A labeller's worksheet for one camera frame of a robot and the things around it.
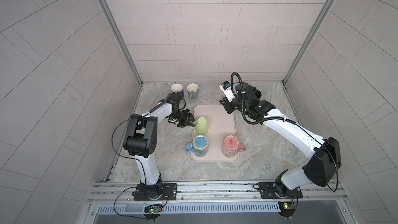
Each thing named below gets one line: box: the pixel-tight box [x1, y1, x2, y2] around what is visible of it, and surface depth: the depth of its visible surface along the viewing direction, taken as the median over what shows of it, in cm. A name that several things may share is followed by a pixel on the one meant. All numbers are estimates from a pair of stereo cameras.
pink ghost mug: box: [221, 134, 247, 159], surface depth 77 cm
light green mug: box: [192, 116, 209, 135], surface depth 86 cm
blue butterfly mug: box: [185, 134, 209, 158], surface depth 77 cm
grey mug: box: [186, 82, 199, 100], surface depth 104 cm
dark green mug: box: [170, 81, 184, 101], surface depth 102 cm
